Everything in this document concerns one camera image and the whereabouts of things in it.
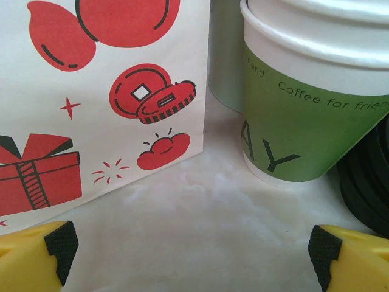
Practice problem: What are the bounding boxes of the stack of paper cups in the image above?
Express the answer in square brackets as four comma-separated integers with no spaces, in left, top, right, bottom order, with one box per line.
[239,0,389,187]

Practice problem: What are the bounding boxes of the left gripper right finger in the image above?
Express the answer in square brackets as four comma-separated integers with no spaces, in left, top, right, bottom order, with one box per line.
[307,224,389,292]

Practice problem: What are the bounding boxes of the mint green straw holder mug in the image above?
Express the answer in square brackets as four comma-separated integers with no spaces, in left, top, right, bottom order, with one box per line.
[208,0,244,114]

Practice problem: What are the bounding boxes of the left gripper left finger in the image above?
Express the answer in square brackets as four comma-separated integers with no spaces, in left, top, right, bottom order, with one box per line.
[0,220,80,292]

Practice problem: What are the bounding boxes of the white red printed paper bag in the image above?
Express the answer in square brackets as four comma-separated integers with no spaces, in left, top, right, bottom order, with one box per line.
[0,0,211,228]

